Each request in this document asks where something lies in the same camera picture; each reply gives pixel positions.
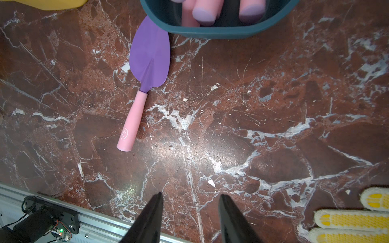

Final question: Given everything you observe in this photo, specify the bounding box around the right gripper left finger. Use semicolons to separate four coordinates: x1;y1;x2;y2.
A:
120;192;163;243

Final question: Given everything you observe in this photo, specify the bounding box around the purple shovel pink handle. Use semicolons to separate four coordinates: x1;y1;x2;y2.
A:
116;16;171;152
181;0;200;27
192;0;224;26
239;0;266;24

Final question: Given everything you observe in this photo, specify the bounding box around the yellow dotted work glove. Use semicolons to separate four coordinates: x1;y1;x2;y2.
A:
309;187;389;243

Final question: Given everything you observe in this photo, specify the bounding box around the yellow plastic storage box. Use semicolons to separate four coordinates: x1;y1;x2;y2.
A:
1;0;87;11

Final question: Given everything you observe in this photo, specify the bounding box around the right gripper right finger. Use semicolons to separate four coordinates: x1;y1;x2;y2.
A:
218;194;263;243

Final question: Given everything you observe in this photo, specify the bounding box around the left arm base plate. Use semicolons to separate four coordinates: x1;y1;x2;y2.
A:
1;195;80;243

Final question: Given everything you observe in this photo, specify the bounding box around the dark teal storage box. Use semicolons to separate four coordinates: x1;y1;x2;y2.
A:
140;0;299;39

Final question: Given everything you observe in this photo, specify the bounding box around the aluminium front rail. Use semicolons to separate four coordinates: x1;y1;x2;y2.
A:
1;184;183;243

